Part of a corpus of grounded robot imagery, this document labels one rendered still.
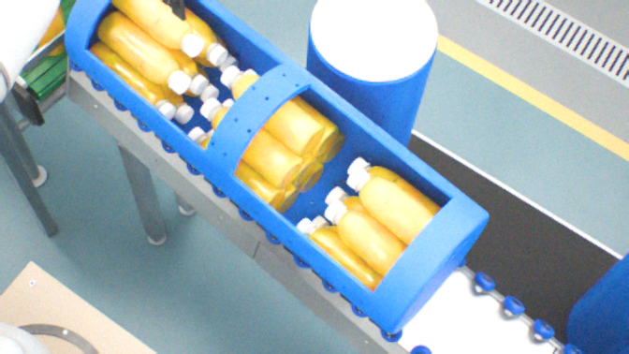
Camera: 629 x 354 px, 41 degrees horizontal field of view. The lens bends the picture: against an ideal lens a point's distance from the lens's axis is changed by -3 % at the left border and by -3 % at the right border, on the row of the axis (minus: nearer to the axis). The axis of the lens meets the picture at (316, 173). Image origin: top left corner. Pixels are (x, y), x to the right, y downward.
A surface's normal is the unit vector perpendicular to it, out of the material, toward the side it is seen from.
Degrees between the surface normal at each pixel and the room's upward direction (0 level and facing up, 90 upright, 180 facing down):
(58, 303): 0
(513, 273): 0
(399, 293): 51
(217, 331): 0
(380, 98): 90
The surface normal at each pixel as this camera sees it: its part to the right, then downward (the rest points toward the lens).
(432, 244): -0.06, -0.33
